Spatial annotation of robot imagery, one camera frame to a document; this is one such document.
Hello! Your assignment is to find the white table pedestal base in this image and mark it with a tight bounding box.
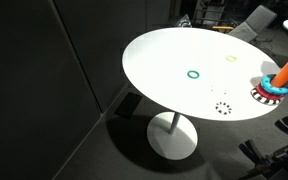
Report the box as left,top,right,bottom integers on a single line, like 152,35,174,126
147,112,198,160

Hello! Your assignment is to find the yellow ring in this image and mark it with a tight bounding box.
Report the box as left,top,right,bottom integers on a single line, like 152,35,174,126
225,55,239,63

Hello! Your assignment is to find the orange yellow bar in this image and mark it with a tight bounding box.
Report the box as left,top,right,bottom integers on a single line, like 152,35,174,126
212,26,234,30

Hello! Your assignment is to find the black and white small ring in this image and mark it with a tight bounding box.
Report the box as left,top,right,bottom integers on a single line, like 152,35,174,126
215,101,233,116

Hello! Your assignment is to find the grey folding chair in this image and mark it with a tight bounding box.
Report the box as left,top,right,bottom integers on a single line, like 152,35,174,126
229,5,277,42

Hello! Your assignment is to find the black white striped base ring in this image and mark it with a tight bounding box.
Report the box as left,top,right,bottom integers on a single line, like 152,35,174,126
250,86,283,106

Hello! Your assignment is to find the black floor panel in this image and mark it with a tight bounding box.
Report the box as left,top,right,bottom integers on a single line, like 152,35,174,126
115,92,142,118

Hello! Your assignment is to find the red ring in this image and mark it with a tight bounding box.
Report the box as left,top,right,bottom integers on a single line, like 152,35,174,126
256,82,285,100

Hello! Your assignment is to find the blue dotted ring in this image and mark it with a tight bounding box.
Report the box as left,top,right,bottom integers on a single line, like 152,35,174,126
260,73,288,95

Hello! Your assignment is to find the green ring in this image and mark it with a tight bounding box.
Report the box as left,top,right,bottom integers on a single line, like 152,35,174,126
187,69,201,80

